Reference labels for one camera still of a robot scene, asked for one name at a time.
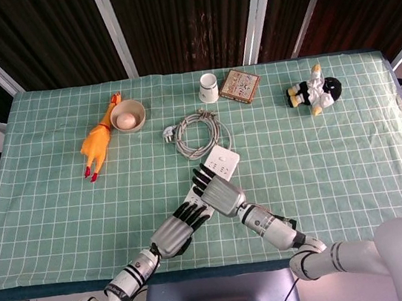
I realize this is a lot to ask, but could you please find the green checked tablecloth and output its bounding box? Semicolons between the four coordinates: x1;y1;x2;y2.
0;38;402;301

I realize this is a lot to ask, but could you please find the pale egg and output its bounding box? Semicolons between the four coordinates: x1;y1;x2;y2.
115;111;138;131

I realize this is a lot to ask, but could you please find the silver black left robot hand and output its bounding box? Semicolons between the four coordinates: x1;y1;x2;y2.
145;199;222;262

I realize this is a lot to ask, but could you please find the white paper cup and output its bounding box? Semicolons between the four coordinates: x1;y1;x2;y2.
196;71;223;105

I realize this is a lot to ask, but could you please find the beige bowl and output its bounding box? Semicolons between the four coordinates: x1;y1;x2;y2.
108;97;148;136

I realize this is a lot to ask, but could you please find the grey power strip cable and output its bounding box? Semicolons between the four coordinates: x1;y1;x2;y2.
159;104;236;163

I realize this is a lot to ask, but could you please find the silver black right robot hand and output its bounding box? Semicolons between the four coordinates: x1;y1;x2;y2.
189;158;249;222

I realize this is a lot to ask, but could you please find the blue grey robot chest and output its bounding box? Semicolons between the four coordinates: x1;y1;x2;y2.
137;263;305;301

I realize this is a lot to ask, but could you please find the black white penguin plush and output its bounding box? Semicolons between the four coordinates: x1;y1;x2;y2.
283;61;346;121

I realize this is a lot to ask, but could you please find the brown patterned card box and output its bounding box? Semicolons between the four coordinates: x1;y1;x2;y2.
215;64;265;109

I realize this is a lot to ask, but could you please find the yellow rubber chicken toy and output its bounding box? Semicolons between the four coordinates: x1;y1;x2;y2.
72;90;134;185

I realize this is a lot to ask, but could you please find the white power strip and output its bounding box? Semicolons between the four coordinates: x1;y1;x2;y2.
177;142;248;218

